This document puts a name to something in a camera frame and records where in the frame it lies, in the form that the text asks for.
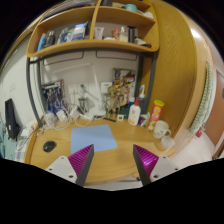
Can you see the black tumbler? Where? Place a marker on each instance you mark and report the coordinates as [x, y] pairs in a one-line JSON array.
[[131, 34]]

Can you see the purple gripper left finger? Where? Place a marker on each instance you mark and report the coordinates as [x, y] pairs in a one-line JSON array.
[[81, 162]]

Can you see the white mug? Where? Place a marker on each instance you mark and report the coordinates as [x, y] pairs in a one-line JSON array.
[[161, 129]]

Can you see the white tube on shelf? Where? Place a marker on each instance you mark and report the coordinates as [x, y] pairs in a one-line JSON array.
[[98, 33]]

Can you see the clear plastic cup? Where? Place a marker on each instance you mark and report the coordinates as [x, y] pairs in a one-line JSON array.
[[167, 142]]

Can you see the brown door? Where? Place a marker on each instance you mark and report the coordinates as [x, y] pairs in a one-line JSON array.
[[215, 123]]

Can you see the wooden wall shelf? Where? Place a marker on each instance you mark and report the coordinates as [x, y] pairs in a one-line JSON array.
[[108, 17]]

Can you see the white desk lamp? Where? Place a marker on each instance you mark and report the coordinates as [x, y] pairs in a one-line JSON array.
[[81, 82]]

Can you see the black bag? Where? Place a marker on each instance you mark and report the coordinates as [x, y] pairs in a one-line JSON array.
[[12, 126]]

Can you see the blue mouse pad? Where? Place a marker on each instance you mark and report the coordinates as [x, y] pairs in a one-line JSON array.
[[100, 136]]

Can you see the wooden robot figurine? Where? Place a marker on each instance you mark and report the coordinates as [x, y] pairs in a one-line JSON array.
[[114, 102]]

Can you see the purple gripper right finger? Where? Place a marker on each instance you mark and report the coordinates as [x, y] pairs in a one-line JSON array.
[[145, 162]]

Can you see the white power adapter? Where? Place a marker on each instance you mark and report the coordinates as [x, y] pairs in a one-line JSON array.
[[61, 115]]

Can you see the red chips can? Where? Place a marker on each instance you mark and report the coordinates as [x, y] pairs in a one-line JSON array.
[[155, 114]]

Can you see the blue model kit box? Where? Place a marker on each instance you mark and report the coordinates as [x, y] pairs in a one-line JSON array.
[[53, 94]]

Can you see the white glue bottle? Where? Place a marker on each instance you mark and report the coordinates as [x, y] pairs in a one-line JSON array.
[[134, 113]]

